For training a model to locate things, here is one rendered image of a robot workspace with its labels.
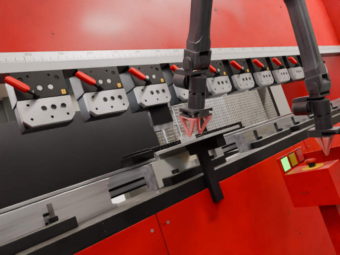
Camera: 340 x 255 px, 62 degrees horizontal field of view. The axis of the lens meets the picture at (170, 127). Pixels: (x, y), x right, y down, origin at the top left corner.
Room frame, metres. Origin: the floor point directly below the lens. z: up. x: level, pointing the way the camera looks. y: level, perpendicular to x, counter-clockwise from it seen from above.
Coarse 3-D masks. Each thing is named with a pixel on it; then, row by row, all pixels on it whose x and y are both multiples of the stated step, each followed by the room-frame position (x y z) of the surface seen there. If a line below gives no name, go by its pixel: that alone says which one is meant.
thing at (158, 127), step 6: (150, 108) 1.09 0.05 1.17; (156, 108) 1.11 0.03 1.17; (162, 108) 1.13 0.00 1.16; (168, 108) 1.15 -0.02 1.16; (150, 114) 1.08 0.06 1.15; (156, 114) 1.10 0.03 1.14; (162, 114) 1.12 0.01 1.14; (168, 114) 1.14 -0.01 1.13; (150, 120) 1.09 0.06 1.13; (156, 120) 1.10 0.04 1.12; (162, 120) 1.11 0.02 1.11; (168, 120) 1.13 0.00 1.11; (156, 126) 1.10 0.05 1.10; (162, 126) 1.12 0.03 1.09; (168, 126) 1.14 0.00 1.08
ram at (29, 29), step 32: (0, 0) 0.79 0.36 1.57; (32, 0) 0.85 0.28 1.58; (64, 0) 0.92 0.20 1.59; (96, 0) 1.00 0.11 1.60; (128, 0) 1.09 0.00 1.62; (160, 0) 1.21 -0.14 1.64; (224, 0) 1.52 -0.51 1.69; (256, 0) 1.73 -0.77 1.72; (320, 0) 2.44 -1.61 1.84; (0, 32) 0.78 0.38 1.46; (32, 32) 0.83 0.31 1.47; (64, 32) 0.90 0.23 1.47; (96, 32) 0.97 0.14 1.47; (128, 32) 1.06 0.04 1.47; (160, 32) 1.17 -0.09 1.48; (224, 32) 1.45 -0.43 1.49; (256, 32) 1.64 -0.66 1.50; (288, 32) 1.91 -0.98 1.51; (320, 32) 2.26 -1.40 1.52; (0, 64) 0.76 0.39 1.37; (32, 64) 0.82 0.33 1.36; (64, 64) 0.88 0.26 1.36; (96, 64) 0.95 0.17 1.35; (128, 64) 1.03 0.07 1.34; (160, 64) 1.14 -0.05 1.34
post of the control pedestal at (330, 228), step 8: (320, 208) 1.05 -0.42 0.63; (328, 208) 1.02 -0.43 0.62; (336, 208) 1.01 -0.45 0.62; (328, 216) 1.03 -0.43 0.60; (336, 216) 1.01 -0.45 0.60; (328, 224) 1.04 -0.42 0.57; (336, 224) 1.02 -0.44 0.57; (328, 232) 1.05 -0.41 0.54; (336, 232) 1.03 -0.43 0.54; (336, 240) 1.03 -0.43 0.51; (336, 248) 1.04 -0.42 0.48
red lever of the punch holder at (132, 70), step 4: (132, 68) 0.99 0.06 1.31; (132, 72) 0.99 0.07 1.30; (136, 72) 0.99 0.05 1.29; (140, 72) 1.01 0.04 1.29; (136, 76) 1.01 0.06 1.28; (140, 76) 1.00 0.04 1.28; (144, 76) 1.01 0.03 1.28; (144, 80) 1.03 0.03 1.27; (148, 80) 1.03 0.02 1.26; (152, 80) 1.03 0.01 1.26; (148, 84) 1.04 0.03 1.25
